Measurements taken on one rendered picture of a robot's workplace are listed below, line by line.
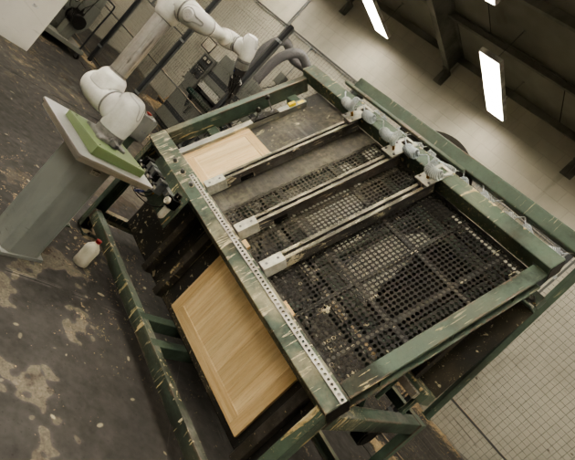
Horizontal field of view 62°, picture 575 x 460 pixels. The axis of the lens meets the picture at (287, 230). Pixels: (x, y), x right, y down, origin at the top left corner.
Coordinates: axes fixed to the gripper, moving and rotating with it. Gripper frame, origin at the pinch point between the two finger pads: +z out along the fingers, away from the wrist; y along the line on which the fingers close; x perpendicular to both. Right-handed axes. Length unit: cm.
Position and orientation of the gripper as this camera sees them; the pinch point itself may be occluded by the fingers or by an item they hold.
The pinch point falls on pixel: (229, 98)
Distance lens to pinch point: 321.3
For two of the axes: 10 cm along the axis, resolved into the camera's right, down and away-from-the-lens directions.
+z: -4.1, 8.1, 4.3
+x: -7.2, 0.1, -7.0
